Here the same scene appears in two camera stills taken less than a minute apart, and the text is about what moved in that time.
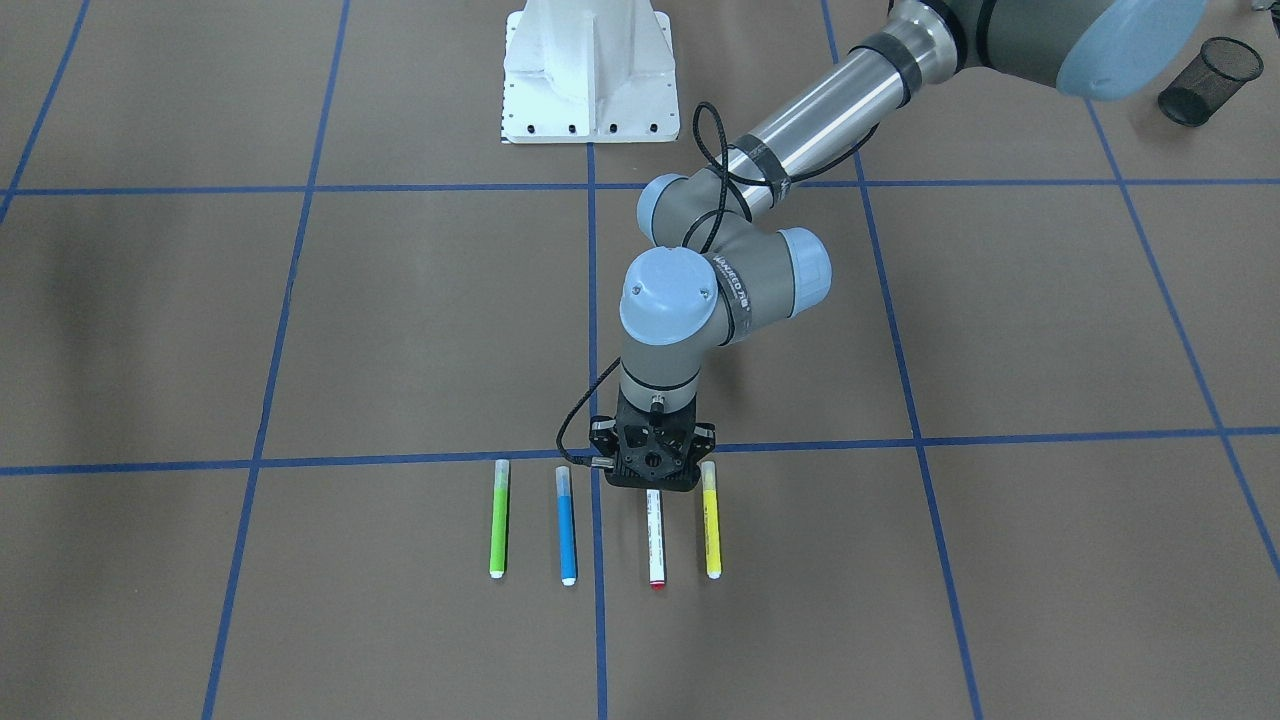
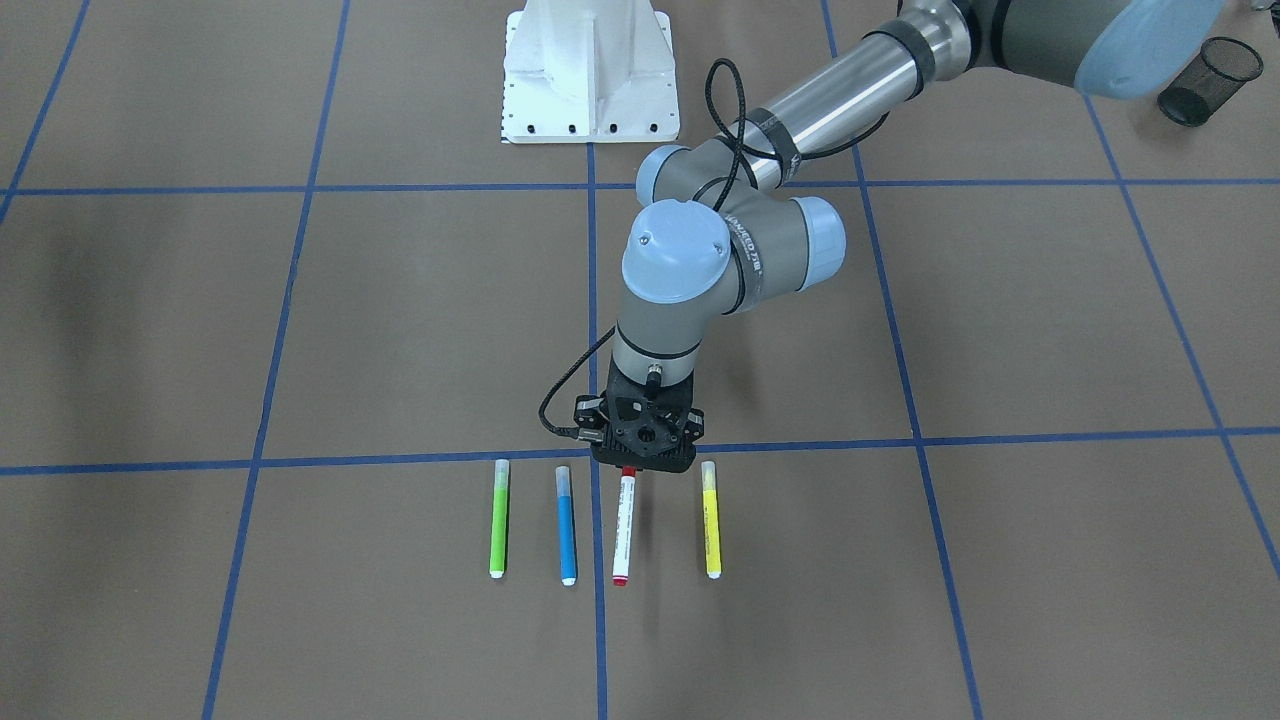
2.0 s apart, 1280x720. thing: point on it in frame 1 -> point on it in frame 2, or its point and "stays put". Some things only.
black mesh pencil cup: [1209, 81] stays put
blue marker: [566, 525] stays put
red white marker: [656, 539] -> [623, 527]
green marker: [499, 519] stays put
